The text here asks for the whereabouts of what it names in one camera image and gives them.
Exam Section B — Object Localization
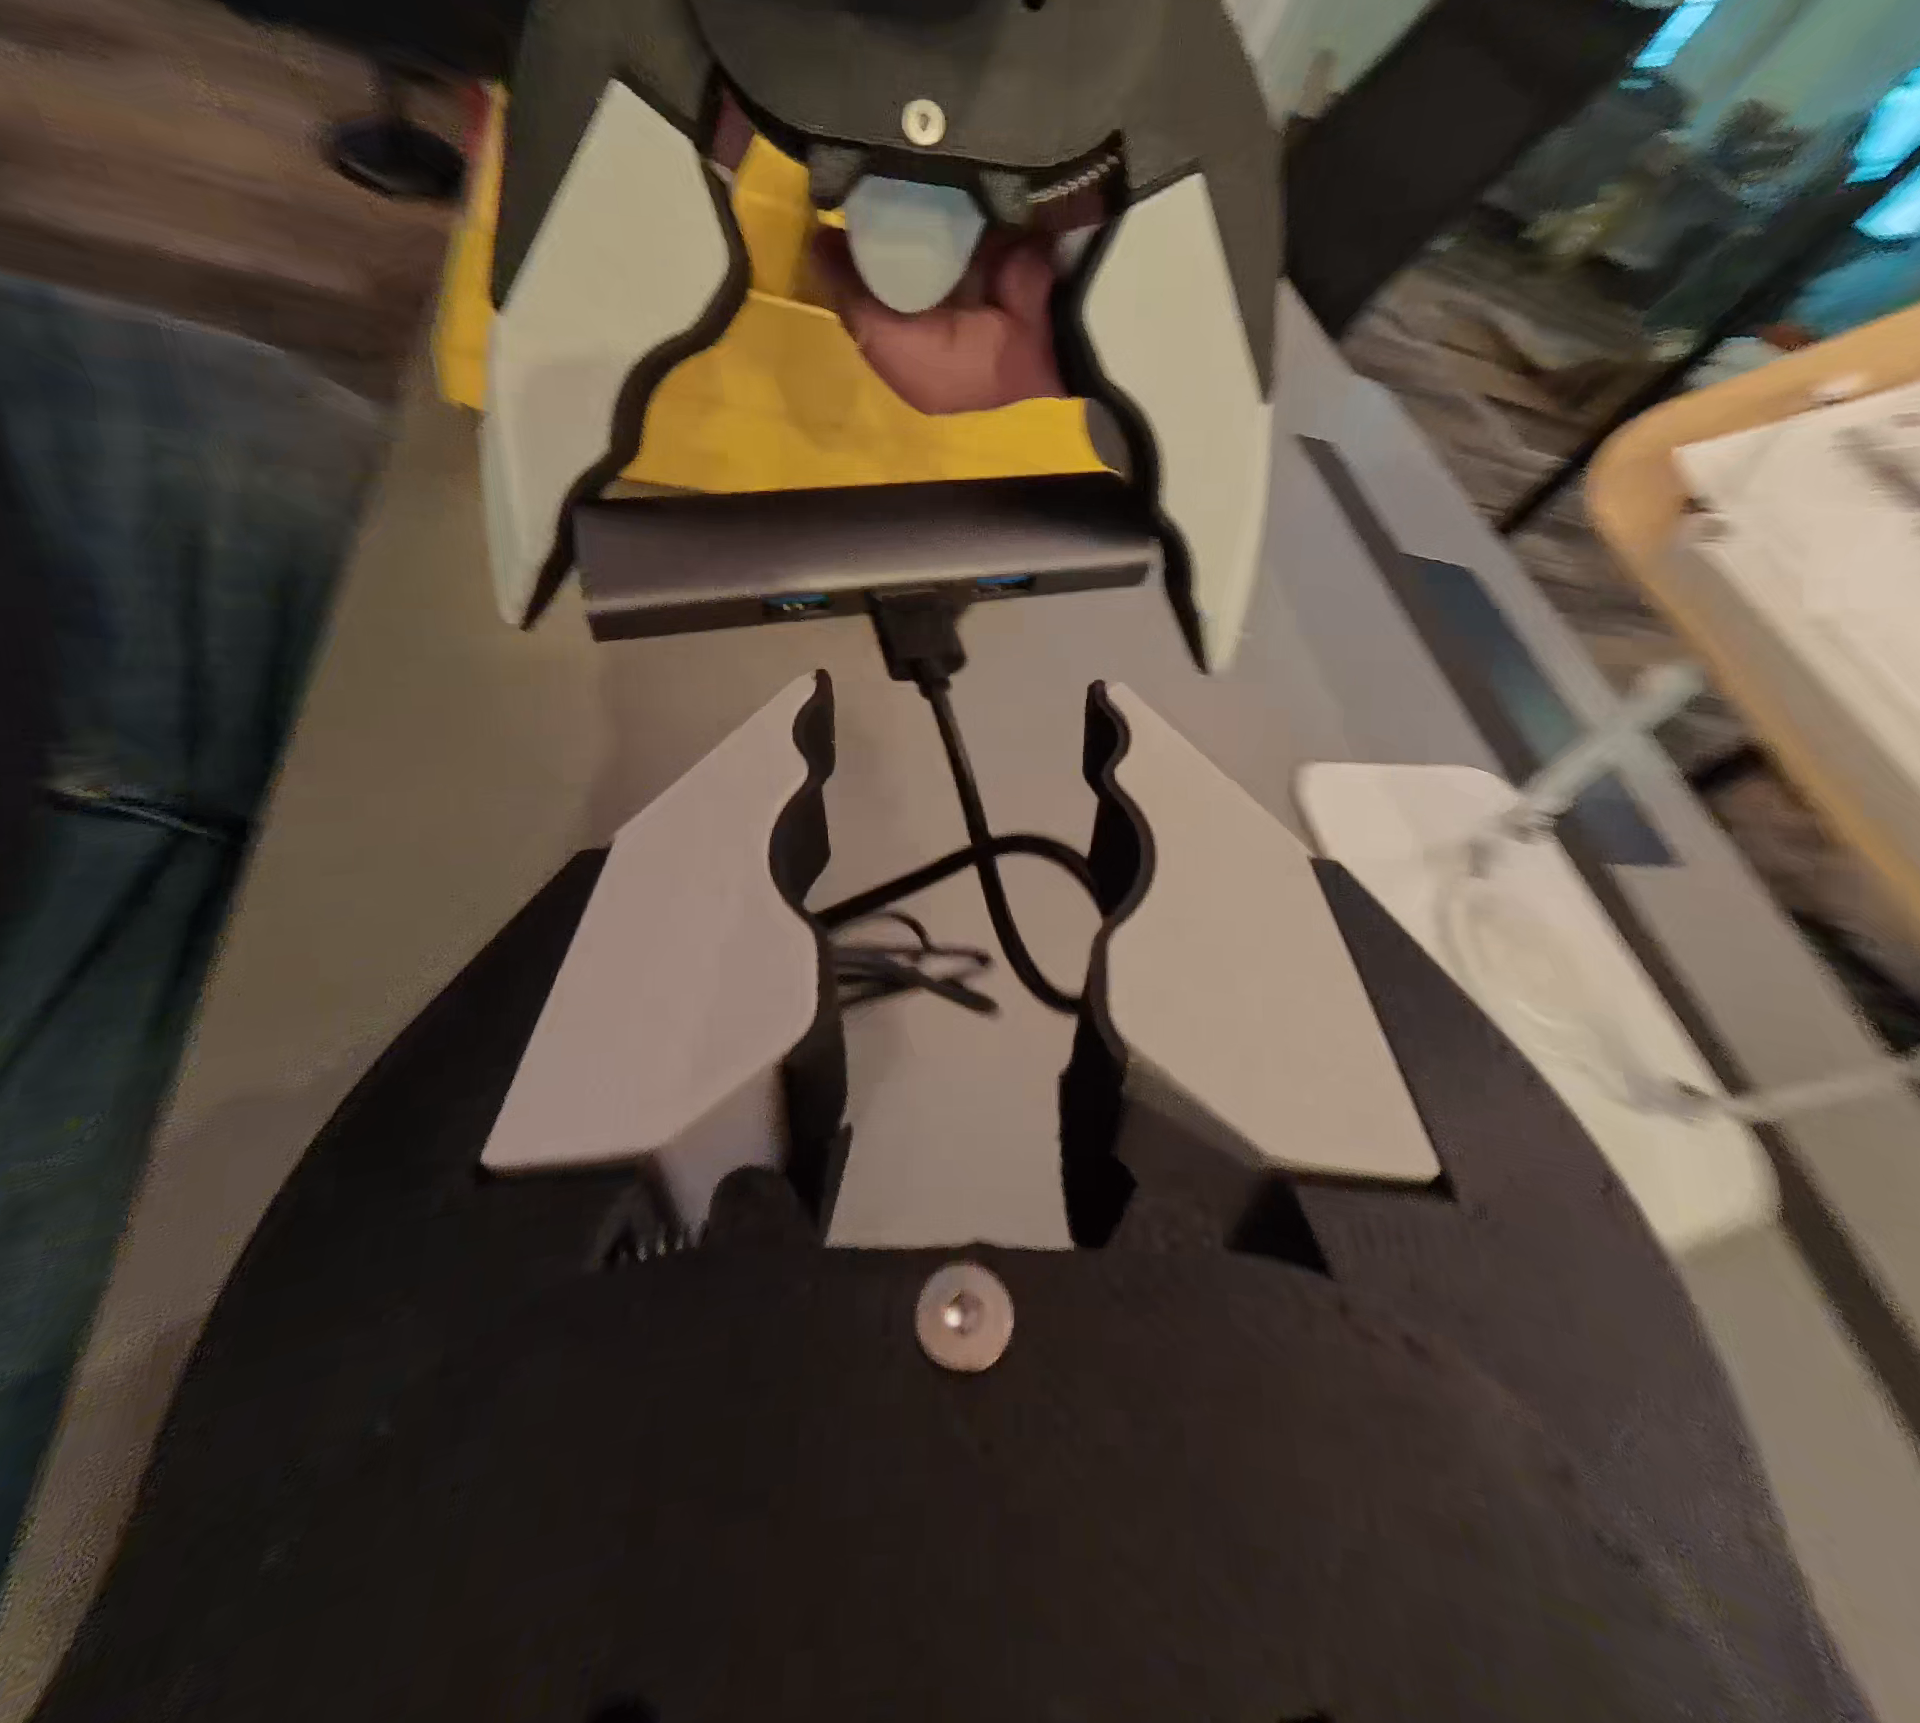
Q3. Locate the grey usb hub with cable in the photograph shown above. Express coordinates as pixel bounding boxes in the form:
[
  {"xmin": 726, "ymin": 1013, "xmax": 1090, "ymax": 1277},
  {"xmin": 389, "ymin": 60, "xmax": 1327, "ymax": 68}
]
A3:
[{"xmin": 573, "ymin": 478, "xmax": 1169, "ymax": 646}]

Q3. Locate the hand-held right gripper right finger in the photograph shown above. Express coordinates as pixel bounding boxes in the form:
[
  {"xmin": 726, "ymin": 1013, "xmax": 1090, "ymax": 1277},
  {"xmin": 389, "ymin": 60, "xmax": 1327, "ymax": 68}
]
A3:
[{"xmin": 1055, "ymin": 680, "xmax": 1446, "ymax": 1255}]

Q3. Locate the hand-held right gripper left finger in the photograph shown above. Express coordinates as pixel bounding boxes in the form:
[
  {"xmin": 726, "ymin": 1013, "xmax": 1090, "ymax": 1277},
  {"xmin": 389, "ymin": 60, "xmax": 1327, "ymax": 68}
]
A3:
[{"xmin": 479, "ymin": 668, "xmax": 851, "ymax": 1245}]

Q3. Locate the person's left hand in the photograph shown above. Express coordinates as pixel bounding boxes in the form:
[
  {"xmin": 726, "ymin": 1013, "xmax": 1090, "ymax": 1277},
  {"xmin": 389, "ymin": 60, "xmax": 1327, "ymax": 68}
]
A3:
[{"xmin": 813, "ymin": 228, "xmax": 1073, "ymax": 420}]

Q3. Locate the person's blue jeans leg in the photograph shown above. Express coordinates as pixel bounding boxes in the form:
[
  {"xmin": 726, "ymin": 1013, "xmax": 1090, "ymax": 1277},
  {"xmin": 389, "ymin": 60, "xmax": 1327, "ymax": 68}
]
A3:
[{"xmin": 0, "ymin": 276, "xmax": 396, "ymax": 1529}]

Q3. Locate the yellow plastic bin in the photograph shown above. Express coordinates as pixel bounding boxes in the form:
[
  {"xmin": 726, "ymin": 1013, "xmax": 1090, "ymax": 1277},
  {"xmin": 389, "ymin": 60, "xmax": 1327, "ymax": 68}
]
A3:
[{"xmin": 433, "ymin": 88, "xmax": 1130, "ymax": 498}]

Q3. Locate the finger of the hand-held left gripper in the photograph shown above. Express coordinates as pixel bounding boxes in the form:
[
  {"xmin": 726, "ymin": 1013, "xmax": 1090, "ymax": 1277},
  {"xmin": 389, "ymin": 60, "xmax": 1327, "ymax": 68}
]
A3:
[
  {"xmin": 479, "ymin": 80, "xmax": 752, "ymax": 634},
  {"xmin": 1067, "ymin": 168, "xmax": 1278, "ymax": 678}
]

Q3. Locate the black usb cable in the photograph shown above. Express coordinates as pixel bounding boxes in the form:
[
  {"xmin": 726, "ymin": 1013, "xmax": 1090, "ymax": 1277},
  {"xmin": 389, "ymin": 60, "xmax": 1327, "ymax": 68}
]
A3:
[{"xmin": 805, "ymin": 586, "xmax": 1107, "ymax": 1019}]

